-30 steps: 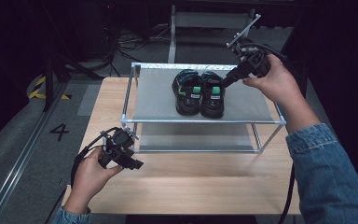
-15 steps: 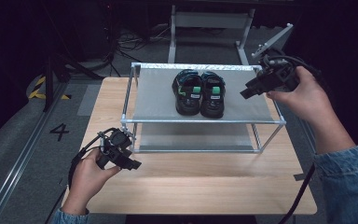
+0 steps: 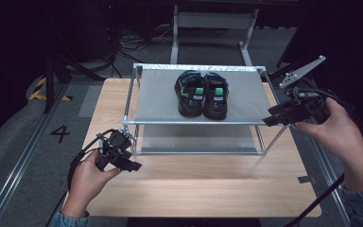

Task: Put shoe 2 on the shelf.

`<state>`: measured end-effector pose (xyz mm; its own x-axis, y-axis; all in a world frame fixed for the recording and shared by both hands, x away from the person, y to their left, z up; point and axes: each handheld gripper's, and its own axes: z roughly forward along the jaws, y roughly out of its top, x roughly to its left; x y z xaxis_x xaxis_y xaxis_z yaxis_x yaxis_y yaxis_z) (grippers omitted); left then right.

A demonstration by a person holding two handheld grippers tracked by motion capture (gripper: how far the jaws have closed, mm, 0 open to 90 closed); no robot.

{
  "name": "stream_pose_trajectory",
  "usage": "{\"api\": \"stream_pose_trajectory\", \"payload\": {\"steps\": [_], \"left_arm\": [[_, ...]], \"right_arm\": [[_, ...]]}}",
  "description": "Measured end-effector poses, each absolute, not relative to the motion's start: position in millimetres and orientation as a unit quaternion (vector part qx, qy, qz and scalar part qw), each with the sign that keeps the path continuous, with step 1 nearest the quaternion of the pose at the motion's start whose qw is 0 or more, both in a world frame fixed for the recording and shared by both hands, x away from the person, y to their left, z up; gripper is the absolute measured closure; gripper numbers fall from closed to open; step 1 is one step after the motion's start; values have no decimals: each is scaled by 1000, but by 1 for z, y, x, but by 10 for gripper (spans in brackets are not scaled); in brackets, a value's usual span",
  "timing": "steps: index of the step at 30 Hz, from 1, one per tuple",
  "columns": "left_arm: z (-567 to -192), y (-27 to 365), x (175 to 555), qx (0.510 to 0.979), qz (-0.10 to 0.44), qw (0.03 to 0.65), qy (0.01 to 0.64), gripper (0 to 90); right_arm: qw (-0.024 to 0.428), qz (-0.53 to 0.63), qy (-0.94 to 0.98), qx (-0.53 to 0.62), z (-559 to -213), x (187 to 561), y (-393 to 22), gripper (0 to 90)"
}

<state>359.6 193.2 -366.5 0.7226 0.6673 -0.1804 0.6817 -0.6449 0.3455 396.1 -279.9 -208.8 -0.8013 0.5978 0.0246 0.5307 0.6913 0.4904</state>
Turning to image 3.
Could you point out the person's left hand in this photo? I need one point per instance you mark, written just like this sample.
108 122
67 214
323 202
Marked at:
86 183

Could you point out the person's right hand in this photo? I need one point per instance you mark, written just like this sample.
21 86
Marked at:
340 132

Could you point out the grey tape piece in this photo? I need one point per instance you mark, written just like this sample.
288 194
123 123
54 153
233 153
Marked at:
306 179

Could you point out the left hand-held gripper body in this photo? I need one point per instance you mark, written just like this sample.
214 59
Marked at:
115 145

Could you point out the yellow black hazard tape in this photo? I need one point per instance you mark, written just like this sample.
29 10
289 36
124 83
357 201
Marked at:
39 94

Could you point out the metal frame shoe rack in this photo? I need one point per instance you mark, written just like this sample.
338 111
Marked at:
157 97

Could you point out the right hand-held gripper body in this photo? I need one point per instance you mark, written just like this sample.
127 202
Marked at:
308 105

